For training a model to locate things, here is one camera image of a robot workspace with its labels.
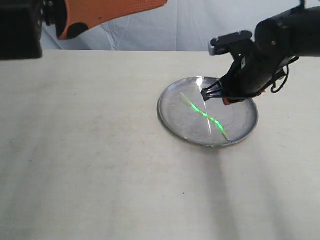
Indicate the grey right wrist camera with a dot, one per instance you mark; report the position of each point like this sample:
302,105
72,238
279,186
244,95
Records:
222,44

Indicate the round silver metal plate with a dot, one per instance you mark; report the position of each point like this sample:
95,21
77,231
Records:
239,119

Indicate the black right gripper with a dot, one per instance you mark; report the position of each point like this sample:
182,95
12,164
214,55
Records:
247,78

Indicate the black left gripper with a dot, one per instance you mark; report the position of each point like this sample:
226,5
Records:
21,26

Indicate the white backdrop curtain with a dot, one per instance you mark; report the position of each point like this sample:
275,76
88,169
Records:
180,25

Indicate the thin green straw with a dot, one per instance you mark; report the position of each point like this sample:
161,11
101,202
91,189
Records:
218,125

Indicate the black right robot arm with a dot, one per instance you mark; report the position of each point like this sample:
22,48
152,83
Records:
290,35

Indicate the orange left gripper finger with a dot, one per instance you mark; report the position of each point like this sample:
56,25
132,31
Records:
74,17

